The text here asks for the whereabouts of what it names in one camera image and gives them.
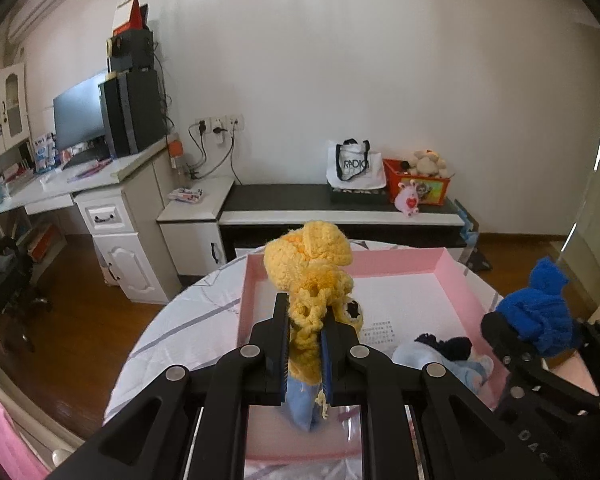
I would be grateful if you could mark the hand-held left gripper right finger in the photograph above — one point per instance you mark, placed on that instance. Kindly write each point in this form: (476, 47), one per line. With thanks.
(329, 360)

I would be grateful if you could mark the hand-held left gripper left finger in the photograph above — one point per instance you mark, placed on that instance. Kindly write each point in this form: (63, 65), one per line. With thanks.
(281, 355)

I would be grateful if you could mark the pink cardboard box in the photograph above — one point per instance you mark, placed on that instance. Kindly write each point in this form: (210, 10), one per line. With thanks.
(445, 265)

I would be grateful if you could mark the yellow knitted toy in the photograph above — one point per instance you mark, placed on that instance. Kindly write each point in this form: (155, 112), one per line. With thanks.
(310, 260)

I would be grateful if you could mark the black knitted item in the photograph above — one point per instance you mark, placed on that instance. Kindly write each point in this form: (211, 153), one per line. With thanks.
(455, 346)

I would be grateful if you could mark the light blue crocheted doll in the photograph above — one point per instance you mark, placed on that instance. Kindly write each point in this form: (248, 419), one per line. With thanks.
(415, 357)

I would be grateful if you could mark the blue boxes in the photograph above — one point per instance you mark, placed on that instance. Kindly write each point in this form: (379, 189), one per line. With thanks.
(472, 235)

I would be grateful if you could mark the orange storage box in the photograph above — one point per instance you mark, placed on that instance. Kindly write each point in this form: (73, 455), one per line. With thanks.
(430, 192)

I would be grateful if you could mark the black white low cabinet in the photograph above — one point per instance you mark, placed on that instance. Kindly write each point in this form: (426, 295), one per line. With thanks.
(280, 197)

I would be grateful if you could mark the pink toy figure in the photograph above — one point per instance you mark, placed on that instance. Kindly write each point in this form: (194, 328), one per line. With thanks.
(407, 201)

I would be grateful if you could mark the low white side cabinet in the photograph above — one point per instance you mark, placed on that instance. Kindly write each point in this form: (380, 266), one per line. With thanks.
(200, 200)

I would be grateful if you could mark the beige plush toy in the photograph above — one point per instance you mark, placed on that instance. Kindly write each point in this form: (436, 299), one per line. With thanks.
(427, 162)

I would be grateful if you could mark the small printed packet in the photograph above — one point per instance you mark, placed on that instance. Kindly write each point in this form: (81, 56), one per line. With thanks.
(185, 195)

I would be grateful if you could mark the white tote bag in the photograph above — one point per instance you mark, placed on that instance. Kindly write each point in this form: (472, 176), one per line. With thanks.
(355, 170)

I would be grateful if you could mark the orange device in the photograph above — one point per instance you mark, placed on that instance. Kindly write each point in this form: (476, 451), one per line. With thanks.
(176, 147)

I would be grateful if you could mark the orange books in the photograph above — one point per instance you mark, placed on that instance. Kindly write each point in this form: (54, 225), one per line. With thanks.
(42, 242)

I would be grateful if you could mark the black computer tower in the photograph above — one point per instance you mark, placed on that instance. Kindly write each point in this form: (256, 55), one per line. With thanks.
(135, 115)

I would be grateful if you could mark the white desk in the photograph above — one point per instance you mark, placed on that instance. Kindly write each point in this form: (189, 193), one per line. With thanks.
(55, 187)

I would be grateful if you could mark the black office chair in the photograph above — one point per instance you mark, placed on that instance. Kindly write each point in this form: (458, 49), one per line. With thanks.
(5, 280)

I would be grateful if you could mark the pink board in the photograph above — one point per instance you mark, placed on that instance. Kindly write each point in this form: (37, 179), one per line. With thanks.
(0, 435)

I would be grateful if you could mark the blue white carton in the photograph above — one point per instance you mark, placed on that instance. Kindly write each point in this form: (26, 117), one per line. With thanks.
(44, 150)

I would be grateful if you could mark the black computer monitor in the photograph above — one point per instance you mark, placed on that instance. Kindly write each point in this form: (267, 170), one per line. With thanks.
(77, 115)

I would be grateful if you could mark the black box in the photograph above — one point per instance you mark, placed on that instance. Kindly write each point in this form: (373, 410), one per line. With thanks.
(130, 52)

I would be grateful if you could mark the white glass door cabinet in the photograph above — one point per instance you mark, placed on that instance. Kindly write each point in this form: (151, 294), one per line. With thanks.
(15, 105)

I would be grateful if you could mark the red white cardboard box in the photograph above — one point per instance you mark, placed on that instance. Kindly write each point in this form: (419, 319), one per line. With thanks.
(122, 15)

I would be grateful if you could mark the white air conditioner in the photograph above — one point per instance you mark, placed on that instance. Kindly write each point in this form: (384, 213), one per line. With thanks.
(35, 10)

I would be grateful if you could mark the white wall sockets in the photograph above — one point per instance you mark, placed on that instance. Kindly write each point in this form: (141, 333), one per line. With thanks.
(235, 122)

